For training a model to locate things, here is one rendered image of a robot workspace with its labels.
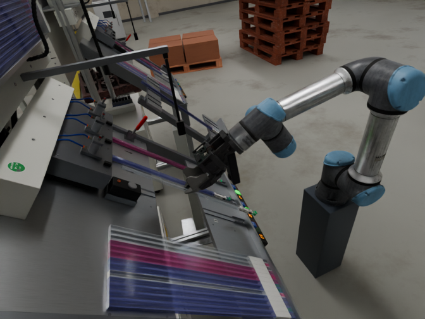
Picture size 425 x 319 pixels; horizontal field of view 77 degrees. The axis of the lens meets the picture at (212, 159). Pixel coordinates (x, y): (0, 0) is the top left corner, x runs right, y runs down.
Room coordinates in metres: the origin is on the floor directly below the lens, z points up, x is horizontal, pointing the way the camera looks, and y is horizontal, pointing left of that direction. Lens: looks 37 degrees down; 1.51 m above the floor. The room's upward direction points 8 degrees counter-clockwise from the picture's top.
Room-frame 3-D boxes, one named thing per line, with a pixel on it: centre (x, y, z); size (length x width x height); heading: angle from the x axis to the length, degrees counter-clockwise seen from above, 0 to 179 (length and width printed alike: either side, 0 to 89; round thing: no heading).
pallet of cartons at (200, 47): (4.87, 0.22, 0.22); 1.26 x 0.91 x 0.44; 97
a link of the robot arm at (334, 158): (0.86, -0.54, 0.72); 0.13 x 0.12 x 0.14; 12
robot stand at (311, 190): (0.87, -0.54, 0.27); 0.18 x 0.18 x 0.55; 18
